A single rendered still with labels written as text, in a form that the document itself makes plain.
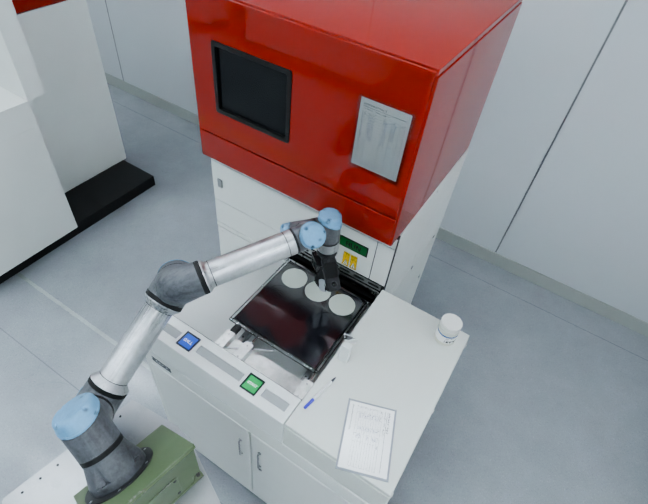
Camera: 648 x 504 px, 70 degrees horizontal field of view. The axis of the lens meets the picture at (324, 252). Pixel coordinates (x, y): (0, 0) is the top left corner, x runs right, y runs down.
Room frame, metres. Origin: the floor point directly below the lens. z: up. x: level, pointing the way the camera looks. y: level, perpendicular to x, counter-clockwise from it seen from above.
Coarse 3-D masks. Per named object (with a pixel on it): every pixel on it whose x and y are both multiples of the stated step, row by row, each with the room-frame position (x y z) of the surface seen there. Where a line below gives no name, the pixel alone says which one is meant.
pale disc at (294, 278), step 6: (288, 270) 1.20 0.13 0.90; (294, 270) 1.21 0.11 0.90; (300, 270) 1.21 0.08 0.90; (282, 276) 1.17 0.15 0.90; (288, 276) 1.17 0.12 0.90; (294, 276) 1.18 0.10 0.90; (300, 276) 1.18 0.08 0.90; (306, 276) 1.19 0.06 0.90; (288, 282) 1.14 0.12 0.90; (294, 282) 1.15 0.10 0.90; (300, 282) 1.15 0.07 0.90
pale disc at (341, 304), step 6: (342, 294) 1.12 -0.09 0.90; (330, 300) 1.08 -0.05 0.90; (336, 300) 1.09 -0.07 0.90; (342, 300) 1.09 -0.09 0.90; (348, 300) 1.10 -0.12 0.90; (330, 306) 1.06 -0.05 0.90; (336, 306) 1.06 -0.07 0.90; (342, 306) 1.06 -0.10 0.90; (348, 306) 1.07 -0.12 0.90; (354, 306) 1.07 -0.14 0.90; (336, 312) 1.03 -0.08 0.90; (342, 312) 1.04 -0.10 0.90; (348, 312) 1.04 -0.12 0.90
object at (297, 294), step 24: (288, 264) 1.24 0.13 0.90; (264, 288) 1.10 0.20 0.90; (288, 288) 1.11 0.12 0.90; (240, 312) 0.98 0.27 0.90; (264, 312) 0.99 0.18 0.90; (288, 312) 1.00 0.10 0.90; (312, 312) 1.02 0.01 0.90; (264, 336) 0.89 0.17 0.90; (288, 336) 0.90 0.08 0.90; (312, 336) 0.92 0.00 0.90; (336, 336) 0.93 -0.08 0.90; (312, 360) 0.82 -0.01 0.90
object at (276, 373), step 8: (232, 344) 0.85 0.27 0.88; (240, 344) 0.86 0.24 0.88; (232, 352) 0.82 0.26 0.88; (256, 352) 0.83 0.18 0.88; (248, 360) 0.80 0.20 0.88; (256, 360) 0.80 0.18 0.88; (264, 360) 0.81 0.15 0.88; (256, 368) 0.78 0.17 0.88; (264, 368) 0.78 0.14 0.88; (272, 368) 0.78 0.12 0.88; (280, 368) 0.79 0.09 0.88; (272, 376) 0.75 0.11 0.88; (280, 376) 0.76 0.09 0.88; (288, 376) 0.76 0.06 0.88; (280, 384) 0.73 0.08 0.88; (288, 384) 0.73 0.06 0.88; (296, 384) 0.74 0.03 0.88
